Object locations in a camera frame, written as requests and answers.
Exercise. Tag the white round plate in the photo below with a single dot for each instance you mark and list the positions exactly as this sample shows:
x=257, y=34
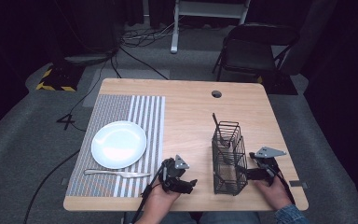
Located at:
x=118, y=145

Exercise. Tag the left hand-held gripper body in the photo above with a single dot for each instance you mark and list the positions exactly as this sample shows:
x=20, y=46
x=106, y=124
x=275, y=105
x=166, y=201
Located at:
x=171, y=172

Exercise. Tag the black folding chair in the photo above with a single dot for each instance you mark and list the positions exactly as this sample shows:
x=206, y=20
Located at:
x=248, y=53

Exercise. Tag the person's left hand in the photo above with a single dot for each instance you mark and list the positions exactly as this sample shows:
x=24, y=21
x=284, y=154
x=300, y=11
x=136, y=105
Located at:
x=159, y=200

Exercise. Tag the black stand base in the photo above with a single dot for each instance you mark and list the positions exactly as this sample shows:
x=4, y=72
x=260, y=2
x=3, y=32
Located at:
x=88, y=58

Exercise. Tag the dark utensil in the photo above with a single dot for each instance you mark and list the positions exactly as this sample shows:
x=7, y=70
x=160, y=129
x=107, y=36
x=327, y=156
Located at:
x=218, y=127

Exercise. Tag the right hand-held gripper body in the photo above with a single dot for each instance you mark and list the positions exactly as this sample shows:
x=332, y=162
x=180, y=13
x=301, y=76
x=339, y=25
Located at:
x=268, y=165

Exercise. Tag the black yellow striped floor block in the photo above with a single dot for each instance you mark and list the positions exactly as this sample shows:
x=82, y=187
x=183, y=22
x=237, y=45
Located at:
x=60, y=79

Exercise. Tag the silver table knife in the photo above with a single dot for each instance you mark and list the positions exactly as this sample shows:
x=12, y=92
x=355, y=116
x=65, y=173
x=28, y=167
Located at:
x=118, y=173

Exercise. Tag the person's legs in jeans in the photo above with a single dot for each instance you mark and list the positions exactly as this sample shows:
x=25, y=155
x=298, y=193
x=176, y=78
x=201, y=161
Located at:
x=223, y=218

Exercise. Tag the grey striped placemat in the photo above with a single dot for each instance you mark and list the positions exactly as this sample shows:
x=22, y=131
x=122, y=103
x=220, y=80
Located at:
x=112, y=109

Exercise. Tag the white metal desk frame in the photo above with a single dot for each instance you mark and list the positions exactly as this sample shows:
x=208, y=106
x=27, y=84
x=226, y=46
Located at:
x=175, y=28

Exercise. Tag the person's right hand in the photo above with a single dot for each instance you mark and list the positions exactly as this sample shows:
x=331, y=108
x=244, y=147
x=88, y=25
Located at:
x=275, y=194

